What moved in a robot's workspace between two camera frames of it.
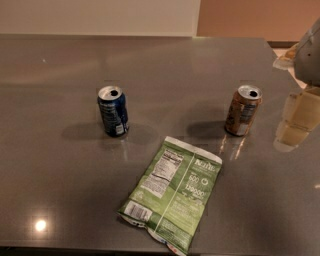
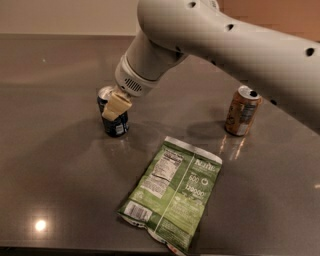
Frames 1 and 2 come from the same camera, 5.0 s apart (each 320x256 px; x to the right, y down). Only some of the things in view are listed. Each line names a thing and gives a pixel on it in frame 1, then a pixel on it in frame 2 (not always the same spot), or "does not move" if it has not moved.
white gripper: x=308 y=61 to x=130 y=80
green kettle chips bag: x=173 y=193 does not move
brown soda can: x=242 y=109 does not move
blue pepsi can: x=113 y=106 does not move
